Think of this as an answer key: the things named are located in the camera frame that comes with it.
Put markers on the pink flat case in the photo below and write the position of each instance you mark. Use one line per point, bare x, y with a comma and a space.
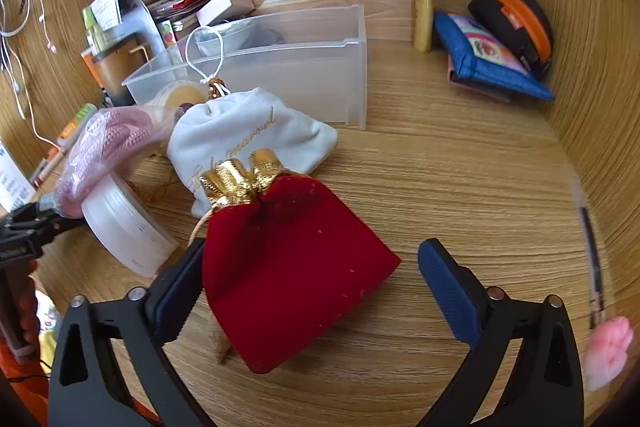
475, 88

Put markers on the brown mug with lid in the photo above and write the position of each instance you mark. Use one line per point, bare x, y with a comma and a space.
117, 67

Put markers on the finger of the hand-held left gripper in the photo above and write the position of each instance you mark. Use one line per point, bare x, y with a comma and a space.
62, 224
35, 212

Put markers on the white paper bag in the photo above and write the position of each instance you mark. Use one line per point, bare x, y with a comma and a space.
140, 22

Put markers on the yellow small bottle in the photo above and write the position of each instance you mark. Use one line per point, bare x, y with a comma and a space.
423, 27

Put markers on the white brown small box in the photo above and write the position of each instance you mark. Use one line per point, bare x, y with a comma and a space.
215, 9

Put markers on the white translucent round jar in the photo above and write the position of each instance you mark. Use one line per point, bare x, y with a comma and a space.
125, 227

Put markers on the printed white leaflet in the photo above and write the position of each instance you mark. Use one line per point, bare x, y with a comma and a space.
106, 9

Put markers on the stack of booklets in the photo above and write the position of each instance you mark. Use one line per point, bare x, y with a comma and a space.
175, 4

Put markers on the black pen with pink paw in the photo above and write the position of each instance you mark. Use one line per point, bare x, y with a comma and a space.
607, 352

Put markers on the black orange zip case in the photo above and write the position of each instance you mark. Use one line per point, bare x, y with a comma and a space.
505, 14

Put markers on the red velvet pouch gold trim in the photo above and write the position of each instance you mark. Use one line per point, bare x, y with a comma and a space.
285, 267

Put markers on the blue patchwork zip pouch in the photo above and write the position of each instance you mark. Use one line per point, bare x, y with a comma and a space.
475, 62

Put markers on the wooden desktop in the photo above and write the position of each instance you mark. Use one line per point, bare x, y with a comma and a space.
450, 167

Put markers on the yellow candle plastic jar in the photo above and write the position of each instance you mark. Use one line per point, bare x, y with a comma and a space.
182, 94

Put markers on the fruit print box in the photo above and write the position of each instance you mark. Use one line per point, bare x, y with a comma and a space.
167, 34

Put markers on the white printed paper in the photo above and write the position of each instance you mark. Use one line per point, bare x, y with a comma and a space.
10, 179

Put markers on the silver pen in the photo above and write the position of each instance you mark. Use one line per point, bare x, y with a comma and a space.
45, 164

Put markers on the green white small bottle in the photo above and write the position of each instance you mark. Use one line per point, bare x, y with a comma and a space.
92, 29

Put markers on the clear plastic storage box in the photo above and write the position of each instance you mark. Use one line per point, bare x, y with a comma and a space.
300, 72

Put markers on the person's left forearm orange sleeve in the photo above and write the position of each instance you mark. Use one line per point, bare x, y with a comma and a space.
22, 392

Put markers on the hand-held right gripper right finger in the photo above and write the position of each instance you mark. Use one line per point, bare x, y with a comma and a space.
450, 287

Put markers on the orange packet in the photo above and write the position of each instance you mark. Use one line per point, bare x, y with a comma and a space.
89, 67

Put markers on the person's left hand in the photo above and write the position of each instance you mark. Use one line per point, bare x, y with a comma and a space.
30, 312

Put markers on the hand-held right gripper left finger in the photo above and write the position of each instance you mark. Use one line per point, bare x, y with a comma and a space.
177, 292

